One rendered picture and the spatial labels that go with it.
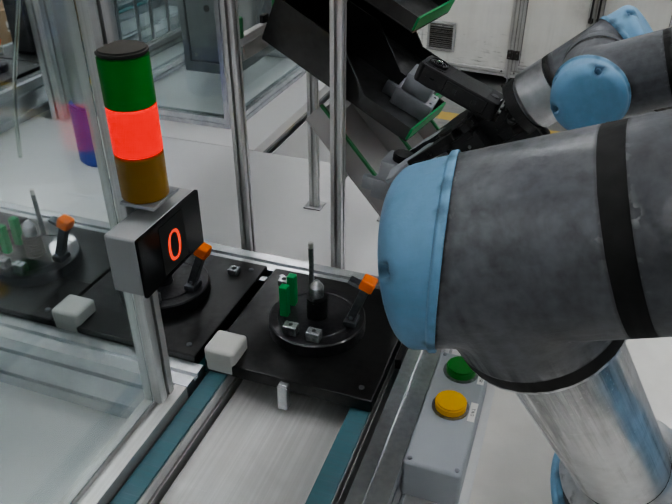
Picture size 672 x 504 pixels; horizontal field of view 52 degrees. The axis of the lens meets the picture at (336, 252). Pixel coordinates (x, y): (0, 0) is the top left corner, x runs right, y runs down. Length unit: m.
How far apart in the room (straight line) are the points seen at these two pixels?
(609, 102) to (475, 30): 4.30
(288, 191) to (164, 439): 0.84
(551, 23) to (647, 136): 4.52
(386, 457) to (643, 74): 0.50
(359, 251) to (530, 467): 0.58
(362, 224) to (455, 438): 0.70
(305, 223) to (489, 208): 1.14
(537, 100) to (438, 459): 0.44
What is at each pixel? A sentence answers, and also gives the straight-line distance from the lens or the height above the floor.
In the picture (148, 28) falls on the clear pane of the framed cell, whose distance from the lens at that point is 2.01.
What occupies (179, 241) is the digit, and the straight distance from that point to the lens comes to 0.78.
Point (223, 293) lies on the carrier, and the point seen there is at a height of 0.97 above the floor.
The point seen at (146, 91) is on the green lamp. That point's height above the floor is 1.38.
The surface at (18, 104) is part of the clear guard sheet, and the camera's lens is 0.65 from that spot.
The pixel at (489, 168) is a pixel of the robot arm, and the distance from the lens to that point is 0.37.
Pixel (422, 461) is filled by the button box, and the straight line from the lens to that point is 0.85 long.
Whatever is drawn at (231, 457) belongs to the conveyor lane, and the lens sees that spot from 0.92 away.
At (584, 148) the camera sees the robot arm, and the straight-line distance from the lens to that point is 0.36.
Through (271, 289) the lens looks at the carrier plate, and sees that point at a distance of 1.09.
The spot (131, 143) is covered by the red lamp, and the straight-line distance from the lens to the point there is 0.71.
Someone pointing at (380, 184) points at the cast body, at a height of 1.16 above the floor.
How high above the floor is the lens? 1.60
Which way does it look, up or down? 33 degrees down
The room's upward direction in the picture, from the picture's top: straight up
